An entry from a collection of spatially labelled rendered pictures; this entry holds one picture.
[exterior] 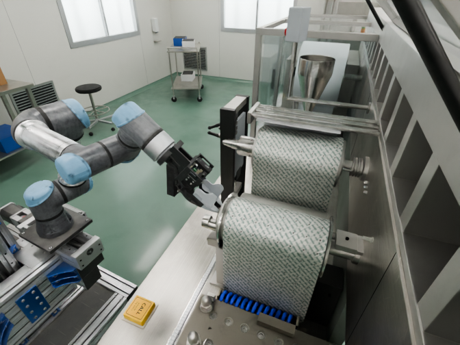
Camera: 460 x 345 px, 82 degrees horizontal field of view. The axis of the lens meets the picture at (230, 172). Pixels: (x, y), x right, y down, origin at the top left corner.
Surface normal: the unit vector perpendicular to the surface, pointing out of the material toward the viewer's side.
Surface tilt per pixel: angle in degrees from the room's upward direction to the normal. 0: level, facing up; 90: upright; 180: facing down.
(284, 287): 90
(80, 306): 0
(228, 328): 0
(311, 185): 92
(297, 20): 90
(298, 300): 90
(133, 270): 0
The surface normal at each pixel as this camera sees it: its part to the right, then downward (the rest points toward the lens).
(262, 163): -0.36, 0.55
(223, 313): 0.01, -0.83
